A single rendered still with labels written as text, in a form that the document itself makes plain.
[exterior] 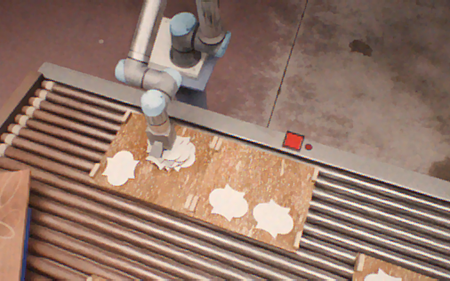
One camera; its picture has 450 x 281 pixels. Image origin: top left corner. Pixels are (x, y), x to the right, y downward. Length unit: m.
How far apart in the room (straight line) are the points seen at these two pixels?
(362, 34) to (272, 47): 0.74
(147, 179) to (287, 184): 0.54
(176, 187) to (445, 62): 2.53
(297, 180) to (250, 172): 0.18
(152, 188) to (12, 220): 0.48
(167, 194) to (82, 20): 2.39
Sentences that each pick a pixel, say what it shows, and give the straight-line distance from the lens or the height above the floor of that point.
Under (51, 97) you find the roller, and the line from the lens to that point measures 1.92.
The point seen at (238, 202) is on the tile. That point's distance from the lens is 1.48.
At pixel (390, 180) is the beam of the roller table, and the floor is 0.91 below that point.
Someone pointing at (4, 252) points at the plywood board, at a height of 1.04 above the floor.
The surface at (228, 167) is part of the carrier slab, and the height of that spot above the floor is 0.94.
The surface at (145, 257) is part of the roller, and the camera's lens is 1.47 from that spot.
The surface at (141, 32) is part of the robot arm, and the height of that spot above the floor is 1.37.
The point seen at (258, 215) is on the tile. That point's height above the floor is 0.95.
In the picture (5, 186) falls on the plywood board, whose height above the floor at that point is 1.04.
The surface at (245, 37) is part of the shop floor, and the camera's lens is 3.30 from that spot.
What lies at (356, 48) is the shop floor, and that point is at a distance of 3.36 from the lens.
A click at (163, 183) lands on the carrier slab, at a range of 1.54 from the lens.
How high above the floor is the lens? 2.31
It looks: 60 degrees down
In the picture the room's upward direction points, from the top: 1 degrees counter-clockwise
